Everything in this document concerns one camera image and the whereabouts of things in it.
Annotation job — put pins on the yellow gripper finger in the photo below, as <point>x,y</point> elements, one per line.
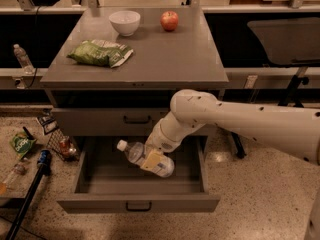
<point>152,161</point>

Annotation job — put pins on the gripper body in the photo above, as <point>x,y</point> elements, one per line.
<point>158,140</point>

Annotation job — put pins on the clear plastic water bottle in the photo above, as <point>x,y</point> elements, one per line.
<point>136,153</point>

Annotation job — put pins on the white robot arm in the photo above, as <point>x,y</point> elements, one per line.
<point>292,130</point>

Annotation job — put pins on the grey metal drawer cabinet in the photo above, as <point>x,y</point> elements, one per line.
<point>162,63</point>

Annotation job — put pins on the open grey lower drawer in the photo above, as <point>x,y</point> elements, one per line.
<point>107,183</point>

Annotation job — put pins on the closed grey upper drawer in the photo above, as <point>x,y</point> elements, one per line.
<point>108,121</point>

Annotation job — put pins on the clear bottle on floor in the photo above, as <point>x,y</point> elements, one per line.
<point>16,172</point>

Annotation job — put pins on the small clear bottle on ledge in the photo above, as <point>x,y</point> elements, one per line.
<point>23,59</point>

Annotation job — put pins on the red soda can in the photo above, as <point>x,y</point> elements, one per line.
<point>64,147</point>

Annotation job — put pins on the green chip bag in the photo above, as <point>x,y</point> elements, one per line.
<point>101,53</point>

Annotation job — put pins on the black pole with blue clamp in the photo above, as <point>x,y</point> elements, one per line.
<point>43,165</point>

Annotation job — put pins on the dark snack packet on floor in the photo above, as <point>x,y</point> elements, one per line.
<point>48,124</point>

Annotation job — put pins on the red apple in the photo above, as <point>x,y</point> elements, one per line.
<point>169,20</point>

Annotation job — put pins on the white ceramic bowl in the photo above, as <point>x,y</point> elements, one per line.
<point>125,22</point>

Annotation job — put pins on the green snack packet on floor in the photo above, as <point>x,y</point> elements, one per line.
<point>22,143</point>

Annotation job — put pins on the black table stand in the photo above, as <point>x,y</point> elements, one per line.
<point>289,96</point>

